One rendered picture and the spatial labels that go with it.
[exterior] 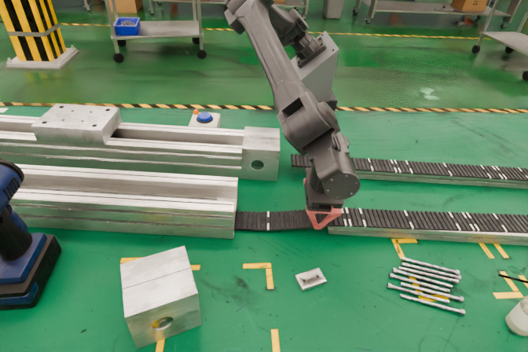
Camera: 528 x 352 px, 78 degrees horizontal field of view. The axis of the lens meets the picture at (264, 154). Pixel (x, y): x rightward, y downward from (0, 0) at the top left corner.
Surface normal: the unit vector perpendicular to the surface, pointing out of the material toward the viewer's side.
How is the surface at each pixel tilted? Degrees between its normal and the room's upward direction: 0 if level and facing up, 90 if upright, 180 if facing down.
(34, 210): 90
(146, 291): 0
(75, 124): 0
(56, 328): 0
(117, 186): 90
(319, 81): 90
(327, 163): 45
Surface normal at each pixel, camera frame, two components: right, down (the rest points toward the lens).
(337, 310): 0.05, -0.80
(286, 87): -0.59, -0.29
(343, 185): 0.00, 0.59
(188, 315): 0.39, 0.56
